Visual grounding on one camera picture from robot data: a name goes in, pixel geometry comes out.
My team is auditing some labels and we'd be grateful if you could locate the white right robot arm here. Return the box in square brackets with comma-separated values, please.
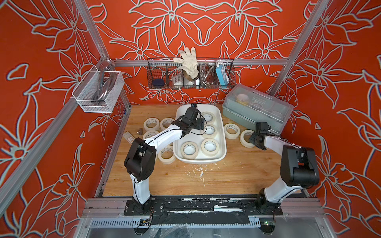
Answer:
[249, 122, 320, 214]

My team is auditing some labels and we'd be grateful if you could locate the white plastic storage tray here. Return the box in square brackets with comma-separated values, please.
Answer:
[173, 104, 227, 164]

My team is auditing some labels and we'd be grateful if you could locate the white work glove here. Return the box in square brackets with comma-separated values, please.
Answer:
[173, 47, 199, 80]

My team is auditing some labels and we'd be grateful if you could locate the beige masking tape roll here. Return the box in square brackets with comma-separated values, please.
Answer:
[201, 112, 216, 124]
[240, 130, 255, 148]
[143, 117, 160, 131]
[158, 145, 176, 165]
[202, 125, 218, 138]
[224, 123, 241, 140]
[143, 130, 159, 140]
[181, 141, 199, 160]
[160, 118, 174, 131]
[201, 138, 220, 157]

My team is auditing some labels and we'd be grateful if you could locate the dark blue round object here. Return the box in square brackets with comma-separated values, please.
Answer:
[152, 78, 165, 88]

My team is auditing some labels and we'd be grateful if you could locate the white power adapter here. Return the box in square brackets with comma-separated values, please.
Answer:
[172, 73, 184, 87]

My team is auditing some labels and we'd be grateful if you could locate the black wire wall basket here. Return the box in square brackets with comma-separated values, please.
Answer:
[147, 58, 236, 89]

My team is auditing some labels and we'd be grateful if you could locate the small clear plastic packet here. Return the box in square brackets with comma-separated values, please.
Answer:
[123, 131, 135, 144]

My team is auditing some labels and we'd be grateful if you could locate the translucent lidded storage box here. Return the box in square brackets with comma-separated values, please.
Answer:
[222, 84, 294, 135]

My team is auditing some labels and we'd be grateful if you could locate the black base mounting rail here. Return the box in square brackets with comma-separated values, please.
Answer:
[124, 194, 283, 216]

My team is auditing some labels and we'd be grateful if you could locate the white mesh wall basket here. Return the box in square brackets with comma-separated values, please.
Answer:
[72, 66, 124, 113]

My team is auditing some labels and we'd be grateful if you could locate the blue white box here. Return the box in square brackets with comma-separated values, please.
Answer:
[215, 59, 229, 88]

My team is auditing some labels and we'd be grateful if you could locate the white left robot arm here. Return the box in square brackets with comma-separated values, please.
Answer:
[124, 103, 207, 211]

